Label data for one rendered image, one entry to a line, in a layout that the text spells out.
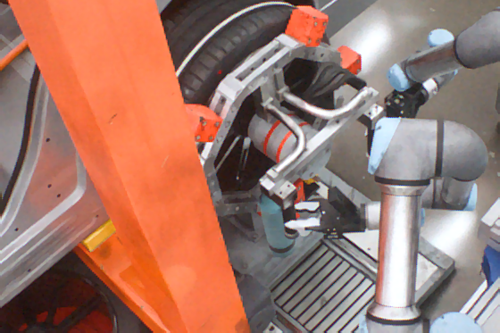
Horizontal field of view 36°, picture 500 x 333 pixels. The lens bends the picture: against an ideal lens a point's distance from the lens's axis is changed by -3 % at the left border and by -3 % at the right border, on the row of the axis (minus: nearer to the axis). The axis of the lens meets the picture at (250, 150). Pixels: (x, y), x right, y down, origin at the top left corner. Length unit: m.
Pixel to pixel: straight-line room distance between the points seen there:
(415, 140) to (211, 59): 0.65
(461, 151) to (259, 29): 0.72
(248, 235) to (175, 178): 1.35
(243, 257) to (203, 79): 0.91
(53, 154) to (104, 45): 0.90
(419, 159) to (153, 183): 0.53
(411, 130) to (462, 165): 0.13
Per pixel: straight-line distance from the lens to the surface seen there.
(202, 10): 2.10
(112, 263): 2.26
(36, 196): 2.06
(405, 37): 3.67
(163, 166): 1.37
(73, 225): 2.17
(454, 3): 3.86
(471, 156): 1.59
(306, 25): 2.07
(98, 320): 2.66
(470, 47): 1.86
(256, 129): 2.16
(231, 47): 2.00
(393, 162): 1.57
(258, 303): 2.42
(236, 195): 2.30
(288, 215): 2.02
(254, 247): 2.73
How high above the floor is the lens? 2.55
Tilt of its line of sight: 51 degrees down
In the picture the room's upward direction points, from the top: 11 degrees counter-clockwise
